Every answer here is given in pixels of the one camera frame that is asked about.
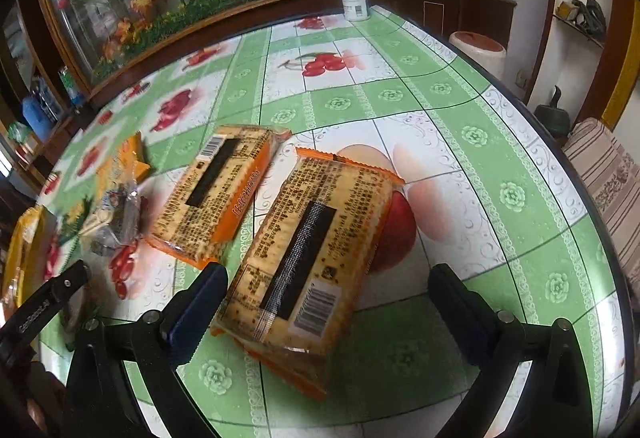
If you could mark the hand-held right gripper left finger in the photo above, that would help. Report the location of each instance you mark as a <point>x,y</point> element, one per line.
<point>195,310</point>

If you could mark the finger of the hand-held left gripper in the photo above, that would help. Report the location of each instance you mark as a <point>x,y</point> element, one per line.
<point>70,280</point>

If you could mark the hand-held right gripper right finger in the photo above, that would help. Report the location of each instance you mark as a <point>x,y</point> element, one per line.
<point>457,313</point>

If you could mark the brown cracker packet black strip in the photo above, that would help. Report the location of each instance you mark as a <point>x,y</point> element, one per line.
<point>290,368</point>
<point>210,193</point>
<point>300,243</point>

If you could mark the yellow orange cracker packet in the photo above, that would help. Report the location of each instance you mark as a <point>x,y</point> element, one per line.
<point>125,158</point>

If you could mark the clear seaweed snack packet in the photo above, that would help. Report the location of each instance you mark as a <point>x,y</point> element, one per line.
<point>117,218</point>

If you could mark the blue thermos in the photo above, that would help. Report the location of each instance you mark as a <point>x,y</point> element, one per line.
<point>36,118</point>

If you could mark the water bottle green bag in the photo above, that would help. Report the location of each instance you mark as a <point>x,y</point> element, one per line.
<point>70,86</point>

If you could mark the striped seat cushion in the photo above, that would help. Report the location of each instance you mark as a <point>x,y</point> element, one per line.
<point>610,188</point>

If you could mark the dark green kettle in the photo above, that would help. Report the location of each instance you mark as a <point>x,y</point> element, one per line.
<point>552,118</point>

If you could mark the white bin red lid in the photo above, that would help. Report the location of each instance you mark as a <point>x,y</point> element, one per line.
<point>477,51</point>

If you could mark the wooden corner counter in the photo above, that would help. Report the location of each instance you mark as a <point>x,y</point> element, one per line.
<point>465,18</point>

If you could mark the wall socket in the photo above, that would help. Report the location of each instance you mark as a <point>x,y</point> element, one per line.
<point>523,78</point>

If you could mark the dark items on wall shelf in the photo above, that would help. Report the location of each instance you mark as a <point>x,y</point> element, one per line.
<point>582,16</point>

